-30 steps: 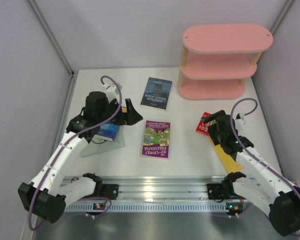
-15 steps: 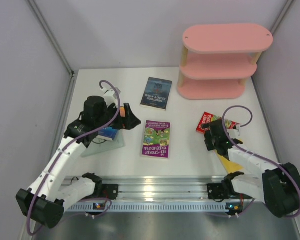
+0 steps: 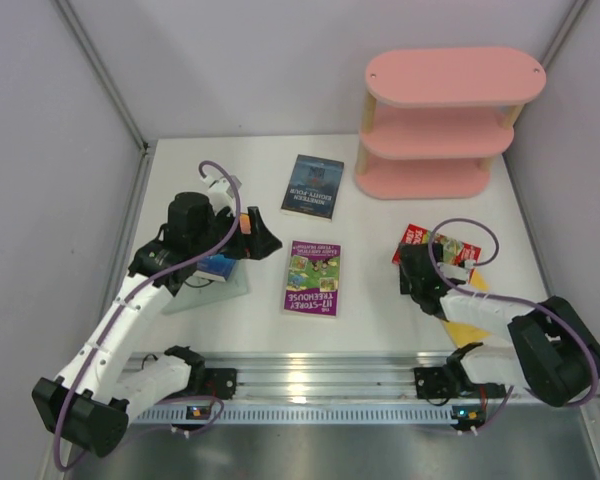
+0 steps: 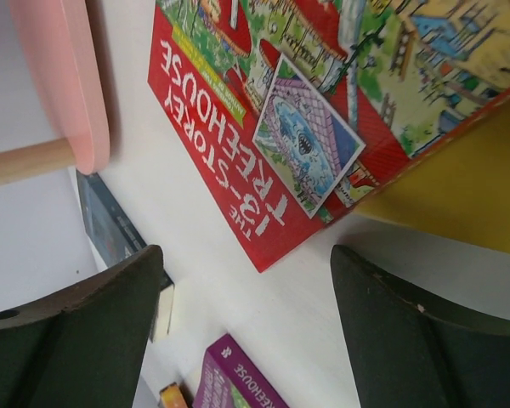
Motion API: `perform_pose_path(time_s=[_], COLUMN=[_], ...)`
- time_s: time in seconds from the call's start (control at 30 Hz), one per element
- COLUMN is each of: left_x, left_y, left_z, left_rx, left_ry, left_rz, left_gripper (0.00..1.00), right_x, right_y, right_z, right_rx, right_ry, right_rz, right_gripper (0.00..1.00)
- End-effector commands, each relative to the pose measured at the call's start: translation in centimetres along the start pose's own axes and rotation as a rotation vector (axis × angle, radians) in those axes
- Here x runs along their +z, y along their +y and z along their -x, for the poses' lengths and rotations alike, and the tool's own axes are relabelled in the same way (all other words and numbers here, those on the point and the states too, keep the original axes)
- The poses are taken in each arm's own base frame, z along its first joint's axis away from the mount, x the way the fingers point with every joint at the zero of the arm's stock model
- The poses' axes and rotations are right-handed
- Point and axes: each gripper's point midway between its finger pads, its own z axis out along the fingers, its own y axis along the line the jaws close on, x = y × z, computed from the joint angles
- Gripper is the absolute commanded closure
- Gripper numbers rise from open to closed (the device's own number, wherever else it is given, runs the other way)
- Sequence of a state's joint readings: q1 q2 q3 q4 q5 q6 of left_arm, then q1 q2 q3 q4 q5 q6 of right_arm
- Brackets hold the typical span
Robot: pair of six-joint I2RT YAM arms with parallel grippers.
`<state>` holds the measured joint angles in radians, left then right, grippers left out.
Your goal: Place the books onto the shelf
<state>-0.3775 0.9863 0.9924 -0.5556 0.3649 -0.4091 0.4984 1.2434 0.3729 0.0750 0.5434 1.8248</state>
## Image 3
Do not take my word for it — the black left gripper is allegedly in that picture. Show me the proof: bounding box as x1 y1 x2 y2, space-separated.
191 206 280 260

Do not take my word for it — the red 13-Storey Treehouse book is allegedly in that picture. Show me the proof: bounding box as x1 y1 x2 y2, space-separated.
392 224 481 266

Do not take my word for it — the purple 117-Storey Treehouse book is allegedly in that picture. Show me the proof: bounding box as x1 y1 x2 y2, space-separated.
283 240 341 318

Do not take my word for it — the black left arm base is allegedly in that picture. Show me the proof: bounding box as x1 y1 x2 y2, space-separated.
164 346 237 400

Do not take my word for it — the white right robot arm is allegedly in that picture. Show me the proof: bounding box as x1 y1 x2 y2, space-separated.
398 243 600 407

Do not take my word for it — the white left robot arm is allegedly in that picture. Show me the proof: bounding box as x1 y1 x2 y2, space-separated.
32 192 282 457

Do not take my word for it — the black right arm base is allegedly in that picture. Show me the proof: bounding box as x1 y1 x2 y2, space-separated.
413 342 483 406

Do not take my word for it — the blue Jane Eyre book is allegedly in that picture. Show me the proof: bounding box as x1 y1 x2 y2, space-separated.
193 254 238 283

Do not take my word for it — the dark blue Nineteen Eighty-Four book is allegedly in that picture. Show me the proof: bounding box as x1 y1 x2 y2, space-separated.
281 154 344 221

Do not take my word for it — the yellow hangman book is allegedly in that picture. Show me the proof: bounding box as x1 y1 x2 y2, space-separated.
440 272 490 348

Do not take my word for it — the grey-green flat file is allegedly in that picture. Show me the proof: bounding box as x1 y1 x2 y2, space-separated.
162 262 249 315

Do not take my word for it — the pink three-tier shelf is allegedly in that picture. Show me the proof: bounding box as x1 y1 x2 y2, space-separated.
355 46 546 200

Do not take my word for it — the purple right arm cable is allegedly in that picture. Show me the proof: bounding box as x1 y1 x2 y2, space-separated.
427 217 600 406

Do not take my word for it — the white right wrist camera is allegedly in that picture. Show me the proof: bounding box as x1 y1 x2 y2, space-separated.
438 259 476 283

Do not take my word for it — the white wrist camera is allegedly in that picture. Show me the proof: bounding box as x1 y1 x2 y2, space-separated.
201 175 236 210
438 259 476 283

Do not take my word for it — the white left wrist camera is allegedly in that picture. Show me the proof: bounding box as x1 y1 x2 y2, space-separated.
201 175 236 210

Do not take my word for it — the aluminium mounting rail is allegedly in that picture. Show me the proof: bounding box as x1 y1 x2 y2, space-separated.
203 352 447 403

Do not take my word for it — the perforated grey cable duct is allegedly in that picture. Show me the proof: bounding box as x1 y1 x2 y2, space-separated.
134 403 484 426

